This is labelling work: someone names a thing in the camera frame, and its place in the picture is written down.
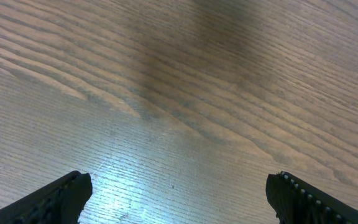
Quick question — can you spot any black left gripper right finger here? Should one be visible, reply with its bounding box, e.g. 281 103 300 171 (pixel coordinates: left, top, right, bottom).
265 171 358 224

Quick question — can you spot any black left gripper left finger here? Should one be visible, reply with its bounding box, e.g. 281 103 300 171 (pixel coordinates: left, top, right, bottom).
0 170 93 224

